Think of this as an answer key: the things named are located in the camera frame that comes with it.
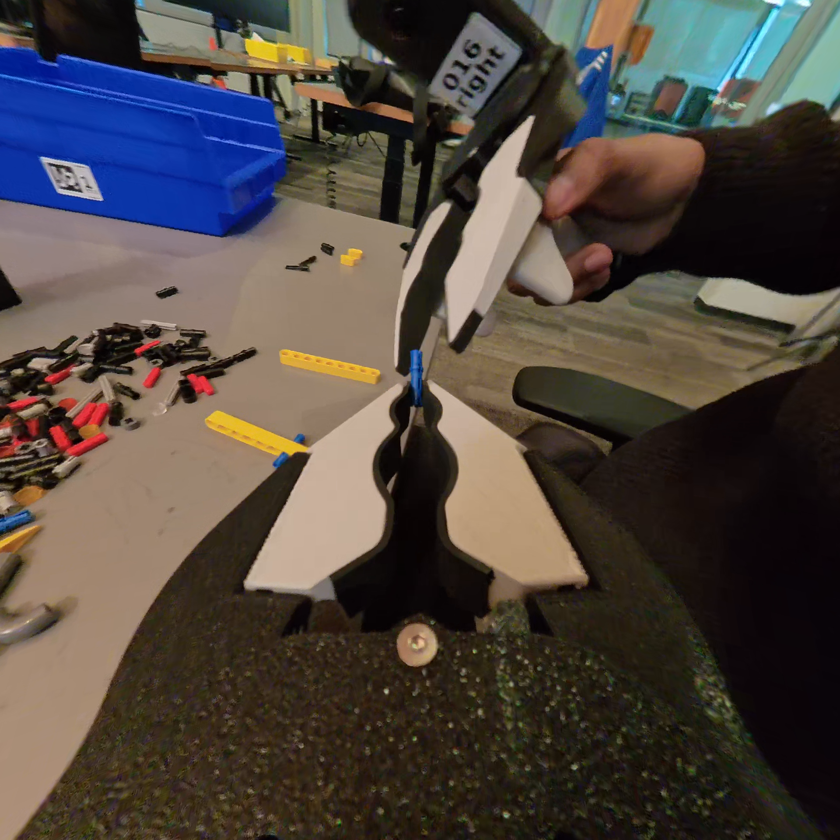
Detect black chair armrest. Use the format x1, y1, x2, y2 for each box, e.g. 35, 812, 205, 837
512, 366, 693, 450

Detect person's right forearm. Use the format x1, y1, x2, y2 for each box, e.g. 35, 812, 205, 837
669, 100, 840, 296

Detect storage shelves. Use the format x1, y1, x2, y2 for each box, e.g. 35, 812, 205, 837
607, 72, 762, 132

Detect pile of black red pins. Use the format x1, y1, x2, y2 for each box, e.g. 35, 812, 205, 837
0, 320, 258, 506

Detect wooden post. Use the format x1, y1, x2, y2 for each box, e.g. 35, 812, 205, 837
586, 0, 654, 67

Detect blue jacket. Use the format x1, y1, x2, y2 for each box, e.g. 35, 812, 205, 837
574, 45, 616, 148

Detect yellow perforated beam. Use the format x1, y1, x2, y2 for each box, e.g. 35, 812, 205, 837
205, 411, 309, 457
279, 349, 382, 385

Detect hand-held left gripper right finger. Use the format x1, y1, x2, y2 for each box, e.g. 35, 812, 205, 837
425, 382, 588, 608

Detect black high-back chair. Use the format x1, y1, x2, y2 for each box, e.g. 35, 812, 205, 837
26, 0, 142, 70

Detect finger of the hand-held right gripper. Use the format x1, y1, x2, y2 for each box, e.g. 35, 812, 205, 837
446, 117, 546, 353
394, 200, 460, 376

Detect wooden desk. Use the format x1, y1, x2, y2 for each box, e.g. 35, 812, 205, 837
141, 49, 336, 142
295, 82, 475, 224

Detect black monitor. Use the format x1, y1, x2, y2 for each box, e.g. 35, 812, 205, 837
164, 0, 291, 32

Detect grey curved tube piece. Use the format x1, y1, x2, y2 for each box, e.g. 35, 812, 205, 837
0, 600, 63, 645

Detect person's right hand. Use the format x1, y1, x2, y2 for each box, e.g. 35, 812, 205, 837
541, 133, 707, 303

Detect yellow tray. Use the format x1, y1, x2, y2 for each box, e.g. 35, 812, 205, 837
245, 37, 312, 64

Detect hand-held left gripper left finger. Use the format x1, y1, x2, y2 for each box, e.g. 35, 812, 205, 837
244, 384, 403, 599

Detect black bag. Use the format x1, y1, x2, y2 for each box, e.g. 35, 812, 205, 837
335, 56, 421, 109

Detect blue storage bin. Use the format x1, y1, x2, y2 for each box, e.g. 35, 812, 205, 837
0, 47, 287, 237

